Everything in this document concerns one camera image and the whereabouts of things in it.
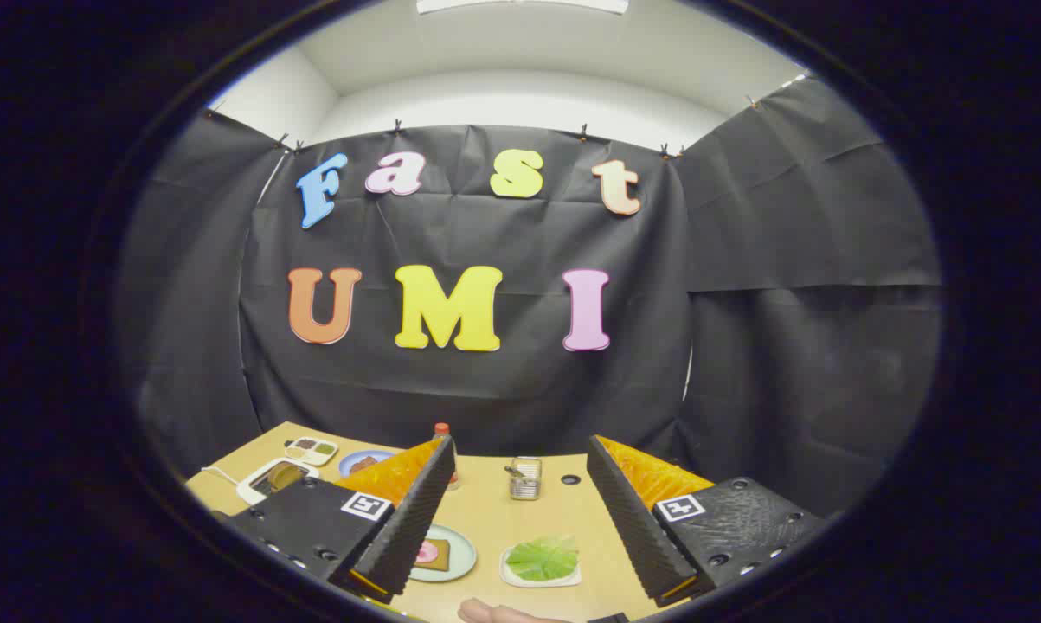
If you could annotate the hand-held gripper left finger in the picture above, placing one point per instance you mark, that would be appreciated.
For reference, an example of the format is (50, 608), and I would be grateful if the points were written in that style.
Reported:
(416, 519)

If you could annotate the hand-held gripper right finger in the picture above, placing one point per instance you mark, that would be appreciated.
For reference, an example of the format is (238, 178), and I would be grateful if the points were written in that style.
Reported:
(632, 528)

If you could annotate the green lettuce leaf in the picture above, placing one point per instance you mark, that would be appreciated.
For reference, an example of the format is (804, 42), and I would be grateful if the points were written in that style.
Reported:
(542, 558)

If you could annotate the toasted bread slice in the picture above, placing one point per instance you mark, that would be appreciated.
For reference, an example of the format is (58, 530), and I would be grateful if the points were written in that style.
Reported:
(285, 478)

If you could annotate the pink ham slice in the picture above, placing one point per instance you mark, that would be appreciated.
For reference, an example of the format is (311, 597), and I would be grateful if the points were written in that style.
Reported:
(427, 552)

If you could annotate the plain bread slice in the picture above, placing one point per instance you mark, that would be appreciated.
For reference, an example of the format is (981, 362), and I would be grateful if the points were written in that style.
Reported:
(443, 563)

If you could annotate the pale green plate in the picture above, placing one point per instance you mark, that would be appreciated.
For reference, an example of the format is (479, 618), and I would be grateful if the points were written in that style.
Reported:
(461, 554)

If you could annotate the brown meat patty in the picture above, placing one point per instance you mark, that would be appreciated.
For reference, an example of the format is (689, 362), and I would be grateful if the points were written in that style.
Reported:
(363, 464)

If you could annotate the blue plate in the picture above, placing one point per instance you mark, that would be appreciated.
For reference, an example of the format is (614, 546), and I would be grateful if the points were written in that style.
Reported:
(347, 460)

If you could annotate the clear plastic water bottle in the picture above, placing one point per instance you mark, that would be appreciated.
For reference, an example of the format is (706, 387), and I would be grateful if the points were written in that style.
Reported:
(441, 429)

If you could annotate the small white square plate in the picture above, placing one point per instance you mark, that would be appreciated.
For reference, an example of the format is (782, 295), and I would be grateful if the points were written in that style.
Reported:
(520, 582)

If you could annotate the white seasoning dish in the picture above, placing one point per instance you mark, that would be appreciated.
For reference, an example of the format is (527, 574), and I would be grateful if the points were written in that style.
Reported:
(311, 450)

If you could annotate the black backdrop cloth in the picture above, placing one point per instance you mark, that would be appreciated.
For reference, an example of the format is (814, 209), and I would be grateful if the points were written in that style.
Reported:
(485, 389)

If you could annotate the white toaster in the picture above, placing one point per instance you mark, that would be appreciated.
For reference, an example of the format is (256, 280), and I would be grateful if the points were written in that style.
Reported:
(256, 484)

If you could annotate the ceiling light panel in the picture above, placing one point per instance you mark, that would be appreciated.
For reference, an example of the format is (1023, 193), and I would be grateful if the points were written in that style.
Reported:
(520, 4)

